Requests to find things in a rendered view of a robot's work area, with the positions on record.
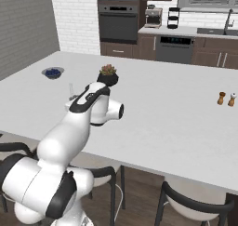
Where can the grey bowl of blueberries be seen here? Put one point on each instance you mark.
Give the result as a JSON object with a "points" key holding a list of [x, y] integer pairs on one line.
{"points": [[53, 72]]}

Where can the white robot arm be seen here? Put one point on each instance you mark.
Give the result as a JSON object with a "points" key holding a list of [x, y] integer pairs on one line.
{"points": [[62, 136]]}

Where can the grey dishwasher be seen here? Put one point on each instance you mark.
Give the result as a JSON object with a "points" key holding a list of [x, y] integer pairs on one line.
{"points": [[175, 49]]}

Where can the black built-in oven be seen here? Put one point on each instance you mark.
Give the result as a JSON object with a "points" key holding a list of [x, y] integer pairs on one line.
{"points": [[118, 24]]}

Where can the succulent in black pot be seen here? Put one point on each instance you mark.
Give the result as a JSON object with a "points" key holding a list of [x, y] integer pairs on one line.
{"points": [[108, 75]]}

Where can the silver coffee machine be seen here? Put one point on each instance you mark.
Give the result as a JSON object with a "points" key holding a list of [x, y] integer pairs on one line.
{"points": [[153, 18]]}

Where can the grey sink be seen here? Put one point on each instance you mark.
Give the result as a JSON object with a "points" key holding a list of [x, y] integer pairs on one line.
{"points": [[214, 31]]}

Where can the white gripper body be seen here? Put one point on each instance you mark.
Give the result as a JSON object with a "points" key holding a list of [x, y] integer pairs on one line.
{"points": [[69, 105]]}

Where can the silver tap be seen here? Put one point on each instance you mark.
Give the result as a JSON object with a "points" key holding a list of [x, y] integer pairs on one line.
{"points": [[228, 21]]}

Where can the dark brown base cupboards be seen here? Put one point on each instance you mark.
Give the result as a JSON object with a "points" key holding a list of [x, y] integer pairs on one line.
{"points": [[214, 54]]}

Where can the brown white-topped salt shaker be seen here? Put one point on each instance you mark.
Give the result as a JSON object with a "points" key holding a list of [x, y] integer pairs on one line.
{"points": [[231, 100]]}

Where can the brown pepper mill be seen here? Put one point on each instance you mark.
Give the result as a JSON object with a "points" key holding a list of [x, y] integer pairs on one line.
{"points": [[221, 98]]}

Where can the clear glass cup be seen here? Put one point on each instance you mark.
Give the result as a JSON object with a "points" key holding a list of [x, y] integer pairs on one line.
{"points": [[71, 89]]}

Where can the white stool with black frame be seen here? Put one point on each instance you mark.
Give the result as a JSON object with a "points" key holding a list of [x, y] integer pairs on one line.
{"points": [[107, 174], [192, 202]]}

